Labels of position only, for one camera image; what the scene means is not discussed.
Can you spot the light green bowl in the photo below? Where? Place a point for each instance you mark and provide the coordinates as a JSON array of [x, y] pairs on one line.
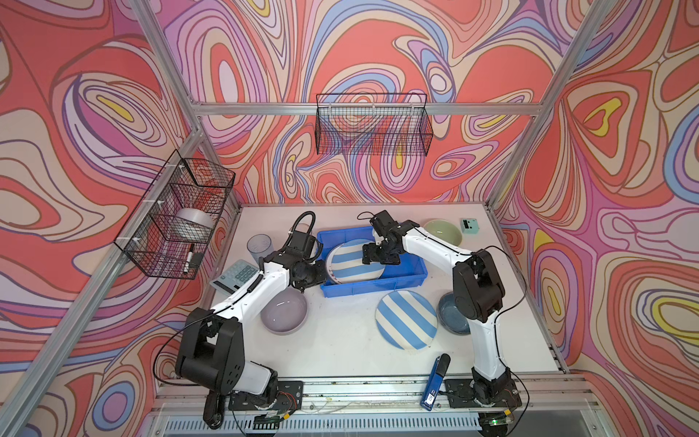
[[444, 230]]

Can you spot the lilac bowl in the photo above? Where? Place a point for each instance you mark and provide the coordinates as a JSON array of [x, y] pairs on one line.
[[286, 312]]

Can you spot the black device at base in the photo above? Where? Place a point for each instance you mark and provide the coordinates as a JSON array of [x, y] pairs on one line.
[[214, 410]]

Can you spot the blue striped plate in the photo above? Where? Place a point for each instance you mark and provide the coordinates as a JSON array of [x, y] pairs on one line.
[[345, 264], [406, 320]]

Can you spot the back wire basket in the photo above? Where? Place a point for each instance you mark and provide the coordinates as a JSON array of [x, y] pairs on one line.
[[373, 124]]

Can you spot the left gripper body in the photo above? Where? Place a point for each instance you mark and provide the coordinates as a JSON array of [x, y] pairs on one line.
[[312, 274]]

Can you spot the grey plastic cup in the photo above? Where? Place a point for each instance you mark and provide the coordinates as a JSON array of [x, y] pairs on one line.
[[259, 247]]

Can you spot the white tape roll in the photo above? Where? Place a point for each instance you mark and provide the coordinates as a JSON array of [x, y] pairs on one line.
[[194, 225]]

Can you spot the black marker in basket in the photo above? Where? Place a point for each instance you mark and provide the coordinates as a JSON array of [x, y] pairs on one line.
[[189, 257]]

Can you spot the small mint timer box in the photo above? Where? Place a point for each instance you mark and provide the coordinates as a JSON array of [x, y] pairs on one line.
[[469, 226]]

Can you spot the blue plastic bin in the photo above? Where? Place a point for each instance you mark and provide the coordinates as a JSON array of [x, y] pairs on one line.
[[410, 273]]

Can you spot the left wire basket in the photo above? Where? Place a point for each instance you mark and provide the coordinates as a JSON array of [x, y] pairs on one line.
[[147, 239]]

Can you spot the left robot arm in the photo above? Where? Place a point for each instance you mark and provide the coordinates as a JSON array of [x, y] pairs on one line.
[[212, 352]]

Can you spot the mint calculator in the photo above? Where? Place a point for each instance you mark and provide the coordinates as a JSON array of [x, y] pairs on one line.
[[234, 277]]

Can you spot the blue black handheld tool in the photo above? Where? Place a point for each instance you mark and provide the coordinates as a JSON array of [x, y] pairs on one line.
[[434, 382]]

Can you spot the dark blue bowl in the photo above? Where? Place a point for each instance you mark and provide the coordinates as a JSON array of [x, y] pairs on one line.
[[450, 317]]

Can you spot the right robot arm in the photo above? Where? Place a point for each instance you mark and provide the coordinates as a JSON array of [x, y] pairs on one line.
[[477, 284]]

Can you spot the wire basket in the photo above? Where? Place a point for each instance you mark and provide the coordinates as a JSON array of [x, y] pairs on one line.
[[373, 124], [147, 239]]

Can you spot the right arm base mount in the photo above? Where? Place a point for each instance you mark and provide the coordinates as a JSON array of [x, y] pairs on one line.
[[498, 394]]

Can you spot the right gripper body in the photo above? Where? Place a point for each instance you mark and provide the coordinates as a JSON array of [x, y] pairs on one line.
[[380, 253]]

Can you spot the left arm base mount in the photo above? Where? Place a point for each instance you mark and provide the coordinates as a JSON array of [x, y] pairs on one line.
[[280, 397]]

